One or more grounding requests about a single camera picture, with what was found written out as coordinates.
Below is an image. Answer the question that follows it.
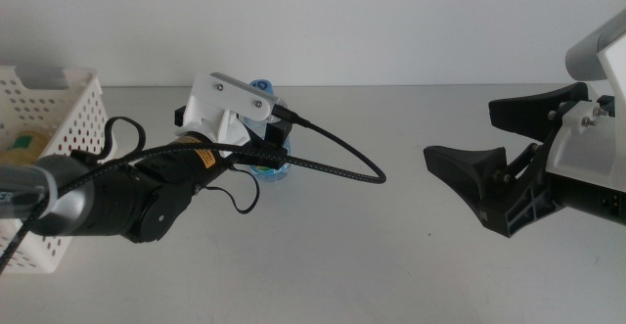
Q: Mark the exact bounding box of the clear water bottle blue cap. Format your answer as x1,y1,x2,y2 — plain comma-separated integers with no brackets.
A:
239,77,293,183

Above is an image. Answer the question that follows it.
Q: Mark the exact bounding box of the yellow tea bottle green label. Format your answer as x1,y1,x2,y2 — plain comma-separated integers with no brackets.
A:
0,128,51,164

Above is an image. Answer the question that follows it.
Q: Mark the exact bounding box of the white perforated plastic basket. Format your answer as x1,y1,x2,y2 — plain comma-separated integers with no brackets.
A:
0,66,116,274

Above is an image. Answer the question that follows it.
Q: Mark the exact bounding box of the black left camera cable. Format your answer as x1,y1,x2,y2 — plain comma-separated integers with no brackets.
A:
0,102,387,276

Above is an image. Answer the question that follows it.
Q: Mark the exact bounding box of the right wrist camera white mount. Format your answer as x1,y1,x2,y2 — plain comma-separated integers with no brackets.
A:
545,8,626,193

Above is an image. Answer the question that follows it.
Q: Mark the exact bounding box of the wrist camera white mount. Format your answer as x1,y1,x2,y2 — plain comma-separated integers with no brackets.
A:
545,8,626,193
174,71,278,159

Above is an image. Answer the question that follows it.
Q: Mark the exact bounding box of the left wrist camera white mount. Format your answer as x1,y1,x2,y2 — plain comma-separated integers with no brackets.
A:
174,71,278,159

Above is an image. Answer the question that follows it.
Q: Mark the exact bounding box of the thin black left gripper cable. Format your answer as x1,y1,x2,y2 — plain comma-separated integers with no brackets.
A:
72,116,260,215

